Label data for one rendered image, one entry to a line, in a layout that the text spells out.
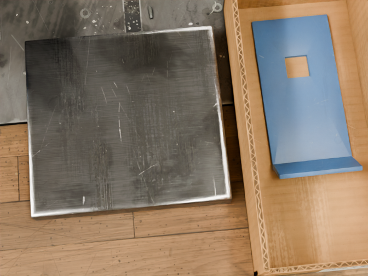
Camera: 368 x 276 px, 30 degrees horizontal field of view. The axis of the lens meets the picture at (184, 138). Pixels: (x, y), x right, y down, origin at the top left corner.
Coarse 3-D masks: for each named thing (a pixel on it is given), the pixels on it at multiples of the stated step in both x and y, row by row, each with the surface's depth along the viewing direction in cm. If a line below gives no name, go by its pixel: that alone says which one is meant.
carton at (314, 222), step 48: (240, 0) 62; (288, 0) 63; (336, 0) 64; (240, 48) 56; (336, 48) 63; (240, 96) 56; (240, 144) 60; (288, 192) 59; (336, 192) 59; (288, 240) 58; (336, 240) 58
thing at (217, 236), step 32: (0, 128) 61; (0, 160) 61; (0, 192) 60; (0, 224) 59; (32, 224) 59; (64, 224) 59; (96, 224) 59; (128, 224) 59; (160, 224) 59; (192, 224) 59; (224, 224) 59; (0, 256) 58; (32, 256) 58; (64, 256) 58; (96, 256) 58; (128, 256) 58; (160, 256) 58; (192, 256) 58; (224, 256) 59
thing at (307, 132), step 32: (256, 32) 63; (288, 32) 63; (320, 32) 63; (320, 64) 62; (288, 96) 61; (320, 96) 61; (288, 128) 61; (320, 128) 61; (288, 160) 60; (320, 160) 59; (352, 160) 59
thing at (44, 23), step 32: (0, 0) 65; (32, 0) 65; (64, 0) 65; (96, 0) 65; (128, 0) 65; (160, 0) 65; (192, 0) 65; (32, 32) 64; (64, 32) 64; (96, 32) 64; (224, 32) 64; (0, 64) 63; (224, 64) 63; (0, 96) 62; (224, 96) 62
